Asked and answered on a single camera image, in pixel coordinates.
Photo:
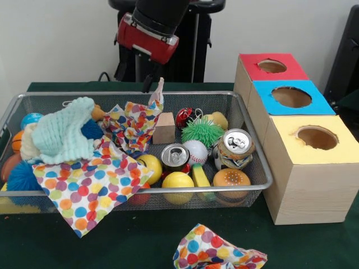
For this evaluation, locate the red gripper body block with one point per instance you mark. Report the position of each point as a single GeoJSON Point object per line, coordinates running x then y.
{"type": "Point", "coordinates": [147, 42]}

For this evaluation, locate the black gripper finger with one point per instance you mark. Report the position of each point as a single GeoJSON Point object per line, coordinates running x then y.
{"type": "Point", "coordinates": [120, 66]}
{"type": "Point", "coordinates": [150, 75]}

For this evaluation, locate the whitish foil wrapper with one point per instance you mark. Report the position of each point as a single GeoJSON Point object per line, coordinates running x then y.
{"type": "Point", "coordinates": [132, 126]}

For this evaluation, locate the green spiky rubber ball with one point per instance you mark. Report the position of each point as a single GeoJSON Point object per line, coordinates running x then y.
{"type": "Point", "coordinates": [202, 133]}

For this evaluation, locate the mint green knitted cloth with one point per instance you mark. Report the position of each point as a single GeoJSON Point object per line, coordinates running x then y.
{"type": "Point", "coordinates": [64, 134]}

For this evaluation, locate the polka dot cloth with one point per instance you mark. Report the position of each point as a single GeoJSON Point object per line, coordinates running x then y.
{"type": "Point", "coordinates": [84, 188]}

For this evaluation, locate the blue spiky rubber ball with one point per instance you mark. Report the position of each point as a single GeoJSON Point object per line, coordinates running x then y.
{"type": "Point", "coordinates": [22, 176]}

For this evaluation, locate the colourful patterned cloth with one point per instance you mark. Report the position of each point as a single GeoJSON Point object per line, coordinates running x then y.
{"type": "Point", "coordinates": [207, 246]}

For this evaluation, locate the shallow clear mesh bin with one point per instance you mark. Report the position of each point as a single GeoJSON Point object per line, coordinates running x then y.
{"type": "Point", "coordinates": [247, 112]}

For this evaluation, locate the wooden box with three holes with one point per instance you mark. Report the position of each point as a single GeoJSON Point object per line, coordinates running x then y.
{"type": "Point", "coordinates": [308, 190]}

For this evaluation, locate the wooden cube block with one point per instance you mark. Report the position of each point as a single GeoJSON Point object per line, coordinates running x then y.
{"type": "Point", "coordinates": [164, 129]}

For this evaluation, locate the white baseball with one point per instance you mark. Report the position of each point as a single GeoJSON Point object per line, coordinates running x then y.
{"type": "Point", "coordinates": [195, 152]}

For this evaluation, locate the plain yellow ball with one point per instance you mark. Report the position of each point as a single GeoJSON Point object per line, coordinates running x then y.
{"type": "Point", "coordinates": [177, 182]}

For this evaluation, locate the crushed silver drink can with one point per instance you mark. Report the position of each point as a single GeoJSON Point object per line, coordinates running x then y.
{"type": "Point", "coordinates": [235, 147]}

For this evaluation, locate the orange ball with cream dots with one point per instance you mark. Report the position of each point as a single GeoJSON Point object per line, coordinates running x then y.
{"type": "Point", "coordinates": [231, 179]}

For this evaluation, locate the dark green table cloth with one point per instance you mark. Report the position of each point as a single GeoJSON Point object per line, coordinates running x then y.
{"type": "Point", "coordinates": [350, 101]}
{"type": "Point", "coordinates": [168, 230]}

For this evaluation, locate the black panel stand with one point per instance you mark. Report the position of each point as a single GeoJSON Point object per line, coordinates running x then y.
{"type": "Point", "coordinates": [345, 56]}

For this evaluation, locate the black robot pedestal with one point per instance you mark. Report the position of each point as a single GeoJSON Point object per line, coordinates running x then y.
{"type": "Point", "coordinates": [196, 56]}

